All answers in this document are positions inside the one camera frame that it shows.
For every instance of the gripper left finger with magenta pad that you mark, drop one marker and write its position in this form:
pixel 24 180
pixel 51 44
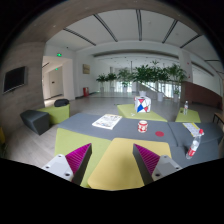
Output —
pixel 72 166

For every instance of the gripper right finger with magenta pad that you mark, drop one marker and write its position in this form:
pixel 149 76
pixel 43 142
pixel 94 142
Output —
pixel 153 167

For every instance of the far clear water bottle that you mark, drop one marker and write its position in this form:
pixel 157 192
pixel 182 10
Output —
pixel 185 108

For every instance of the red round coaster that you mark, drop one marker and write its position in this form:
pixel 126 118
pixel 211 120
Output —
pixel 159 133

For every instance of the red white patterned cup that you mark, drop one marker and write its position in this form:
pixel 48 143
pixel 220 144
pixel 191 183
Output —
pixel 142 126

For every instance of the clear bottle red label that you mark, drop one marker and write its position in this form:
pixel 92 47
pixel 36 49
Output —
pixel 195 144

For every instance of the green block seat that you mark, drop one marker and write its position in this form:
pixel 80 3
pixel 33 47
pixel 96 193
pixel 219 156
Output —
pixel 57 114

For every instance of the dark grey pouf seat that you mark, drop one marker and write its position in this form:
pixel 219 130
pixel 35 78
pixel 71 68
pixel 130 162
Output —
pixel 37 121

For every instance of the yellow printed sheet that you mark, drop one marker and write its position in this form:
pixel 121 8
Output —
pixel 192 128

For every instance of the open magazine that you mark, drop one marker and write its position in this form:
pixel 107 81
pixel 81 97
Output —
pixel 107 121

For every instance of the green yellow table far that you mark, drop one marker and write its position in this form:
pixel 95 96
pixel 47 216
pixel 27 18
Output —
pixel 128 111

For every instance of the red blue white cube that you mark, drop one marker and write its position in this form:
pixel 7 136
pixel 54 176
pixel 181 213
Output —
pixel 142 104

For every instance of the black bag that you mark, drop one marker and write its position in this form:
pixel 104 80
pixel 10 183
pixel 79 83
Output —
pixel 61 102

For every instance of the green side table right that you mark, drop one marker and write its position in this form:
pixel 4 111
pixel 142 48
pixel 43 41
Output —
pixel 190 116

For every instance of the red fire extinguisher box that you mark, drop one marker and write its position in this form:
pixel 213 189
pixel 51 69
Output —
pixel 85 91

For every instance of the potted plant far left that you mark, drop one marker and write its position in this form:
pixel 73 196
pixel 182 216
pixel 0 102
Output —
pixel 102 78

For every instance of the potted plant in white pot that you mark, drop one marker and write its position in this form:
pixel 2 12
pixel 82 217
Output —
pixel 143 75

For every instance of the potted plant right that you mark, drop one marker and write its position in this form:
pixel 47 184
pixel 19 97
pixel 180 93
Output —
pixel 176 75

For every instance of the framed wall picture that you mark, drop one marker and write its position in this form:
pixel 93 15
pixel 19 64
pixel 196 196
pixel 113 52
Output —
pixel 86 69

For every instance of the wall mounted black television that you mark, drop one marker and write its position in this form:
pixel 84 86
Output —
pixel 14 78

